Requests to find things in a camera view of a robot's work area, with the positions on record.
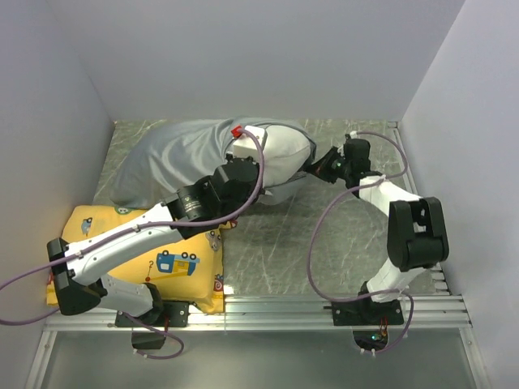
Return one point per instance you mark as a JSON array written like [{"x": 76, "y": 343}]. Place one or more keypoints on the yellow cartoon print pillow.
[{"x": 189, "y": 270}]

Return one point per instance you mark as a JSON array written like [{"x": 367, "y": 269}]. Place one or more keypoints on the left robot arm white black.
[{"x": 81, "y": 270}]

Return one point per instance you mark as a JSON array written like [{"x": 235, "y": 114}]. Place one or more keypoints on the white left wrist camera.
[{"x": 247, "y": 141}]

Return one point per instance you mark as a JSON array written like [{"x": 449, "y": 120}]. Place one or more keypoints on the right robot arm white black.
[{"x": 416, "y": 232}]

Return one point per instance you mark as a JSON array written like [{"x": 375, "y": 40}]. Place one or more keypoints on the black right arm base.
[{"x": 366, "y": 312}]

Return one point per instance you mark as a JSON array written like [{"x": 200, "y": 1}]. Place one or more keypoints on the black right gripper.
[{"x": 322, "y": 168}]

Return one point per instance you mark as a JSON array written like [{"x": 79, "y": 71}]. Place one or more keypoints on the white pillow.
[{"x": 286, "y": 151}]

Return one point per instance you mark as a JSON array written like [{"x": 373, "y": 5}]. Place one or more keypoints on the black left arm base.
[{"x": 175, "y": 314}]

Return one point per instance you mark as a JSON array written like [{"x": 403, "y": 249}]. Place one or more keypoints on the aluminium mounting rail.
[{"x": 309, "y": 313}]

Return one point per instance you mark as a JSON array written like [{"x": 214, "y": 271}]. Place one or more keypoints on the grey pillowcase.
[{"x": 172, "y": 156}]

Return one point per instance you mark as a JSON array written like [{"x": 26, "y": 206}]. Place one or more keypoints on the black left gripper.
[{"x": 261, "y": 190}]

